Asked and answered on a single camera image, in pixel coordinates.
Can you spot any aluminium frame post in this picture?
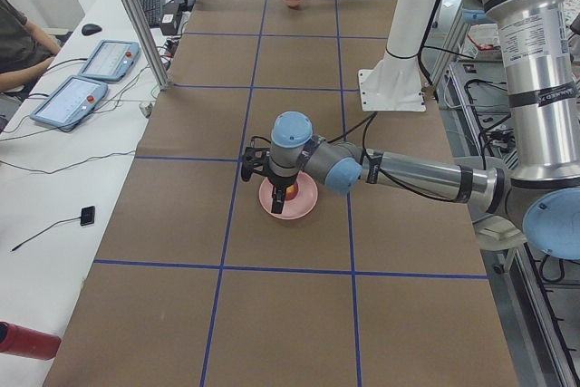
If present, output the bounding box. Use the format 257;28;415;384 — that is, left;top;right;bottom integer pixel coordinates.
121;0;169;91

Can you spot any upper blue teach pendant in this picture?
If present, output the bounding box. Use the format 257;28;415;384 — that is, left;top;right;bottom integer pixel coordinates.
79;40;140;82

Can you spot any red apple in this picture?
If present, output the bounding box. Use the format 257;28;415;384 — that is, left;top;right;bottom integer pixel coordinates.
285;183;299;201

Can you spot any pink plate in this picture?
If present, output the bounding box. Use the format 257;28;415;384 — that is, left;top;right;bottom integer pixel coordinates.
258;172;318;220

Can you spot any red water bottle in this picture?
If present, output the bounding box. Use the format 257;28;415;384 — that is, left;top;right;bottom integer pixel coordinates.
1;322;62;361

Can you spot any black computer mouse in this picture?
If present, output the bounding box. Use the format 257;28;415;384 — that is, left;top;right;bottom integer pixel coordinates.
81;24;102;36

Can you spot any seated person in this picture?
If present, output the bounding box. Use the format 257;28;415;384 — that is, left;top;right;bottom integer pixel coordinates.
1;0;61;102

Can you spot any small black square device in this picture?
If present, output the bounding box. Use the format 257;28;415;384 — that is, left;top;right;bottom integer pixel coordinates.
80;206;96;227

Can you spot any black keyboard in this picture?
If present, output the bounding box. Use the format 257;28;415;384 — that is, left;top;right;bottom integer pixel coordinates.
139;0;163;28

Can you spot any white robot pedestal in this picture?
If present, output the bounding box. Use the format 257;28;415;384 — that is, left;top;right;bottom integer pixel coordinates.
358;0;438;112

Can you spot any lower blue teach pendant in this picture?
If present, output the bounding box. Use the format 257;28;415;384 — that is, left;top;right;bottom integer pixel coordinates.
30;75;109;131

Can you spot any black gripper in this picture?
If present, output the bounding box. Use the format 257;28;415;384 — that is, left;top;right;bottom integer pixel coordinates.
266;163;299;214

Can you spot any blue teach pendant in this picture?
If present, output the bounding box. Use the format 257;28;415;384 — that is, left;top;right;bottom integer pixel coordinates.
30;75;109;131
79;40;140;82

